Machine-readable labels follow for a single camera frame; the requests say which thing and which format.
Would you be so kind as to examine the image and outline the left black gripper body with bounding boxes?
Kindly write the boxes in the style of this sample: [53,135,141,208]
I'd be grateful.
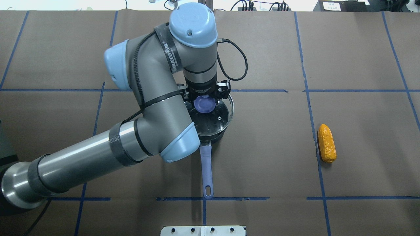
[179,80,231,102]

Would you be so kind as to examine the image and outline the glass pot lid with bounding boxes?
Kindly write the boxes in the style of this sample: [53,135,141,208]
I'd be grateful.
[184,95,235,139]

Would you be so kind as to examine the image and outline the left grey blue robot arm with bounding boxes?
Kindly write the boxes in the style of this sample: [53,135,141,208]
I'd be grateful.
[1,2,230,215]

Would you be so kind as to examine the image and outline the yellow toy corn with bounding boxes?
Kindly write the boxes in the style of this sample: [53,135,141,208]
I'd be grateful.
[317,124,337,163]

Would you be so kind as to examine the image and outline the dark blue saucepan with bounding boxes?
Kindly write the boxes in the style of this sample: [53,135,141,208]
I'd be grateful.
[199,131,225,200]

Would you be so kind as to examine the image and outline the black power box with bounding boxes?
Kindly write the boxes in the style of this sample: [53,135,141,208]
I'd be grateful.
[312,0,368,12]

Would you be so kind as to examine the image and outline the black left camera cable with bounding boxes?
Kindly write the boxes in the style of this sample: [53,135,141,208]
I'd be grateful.
[217,38,248,81]

